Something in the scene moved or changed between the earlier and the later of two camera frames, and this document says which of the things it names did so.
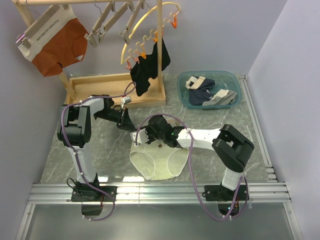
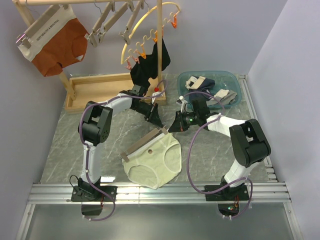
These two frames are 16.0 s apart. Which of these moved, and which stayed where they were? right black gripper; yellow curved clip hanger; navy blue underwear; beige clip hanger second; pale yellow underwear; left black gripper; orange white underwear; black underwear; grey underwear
Moved: right black gripper; pale yellow underwear; left black gripper
Stayed: grey underwear; orange white underwear; beige clip hanger second; navy blue underwear; black underwear; yellow curved clip hanger
